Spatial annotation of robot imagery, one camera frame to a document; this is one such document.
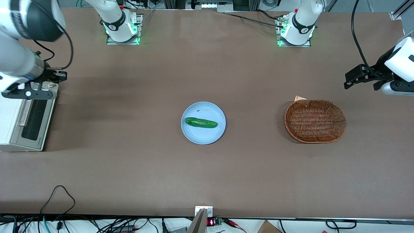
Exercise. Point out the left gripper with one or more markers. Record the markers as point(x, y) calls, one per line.
point(379, 69)

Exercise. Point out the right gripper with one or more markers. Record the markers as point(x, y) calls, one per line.
point(50, 75)

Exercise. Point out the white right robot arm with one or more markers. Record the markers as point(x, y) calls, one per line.
point(16, 61)

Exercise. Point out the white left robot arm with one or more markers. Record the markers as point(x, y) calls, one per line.
point(302, 22)

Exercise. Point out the silver oven knob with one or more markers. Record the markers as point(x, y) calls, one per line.
point(51, 85)

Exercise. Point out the white toaster oven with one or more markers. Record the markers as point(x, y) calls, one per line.
point(6, 123)

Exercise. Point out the brown wicker basket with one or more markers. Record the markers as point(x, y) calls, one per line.
point(315, 121)

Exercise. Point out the orange paper basket tag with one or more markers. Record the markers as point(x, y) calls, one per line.
point(299, 98)

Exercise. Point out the green cucumber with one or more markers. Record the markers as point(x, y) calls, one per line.
point(200, 122)

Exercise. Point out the light blue plate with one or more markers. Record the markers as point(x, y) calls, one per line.
point(203, 136)

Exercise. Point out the brown cardboard box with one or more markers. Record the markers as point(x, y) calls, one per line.
point(268, 228)

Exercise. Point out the red digit display module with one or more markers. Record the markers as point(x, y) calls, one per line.
point(211, 222)

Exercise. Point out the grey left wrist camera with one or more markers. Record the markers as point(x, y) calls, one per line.
point(396, 89)

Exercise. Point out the aluminium frame profile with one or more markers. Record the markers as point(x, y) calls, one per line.
point(399, 13)

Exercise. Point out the black metal frame equipment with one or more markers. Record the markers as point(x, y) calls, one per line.
point(210, 5)

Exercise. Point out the grey metal camera bracket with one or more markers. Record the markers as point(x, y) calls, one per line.
point(199, 223)

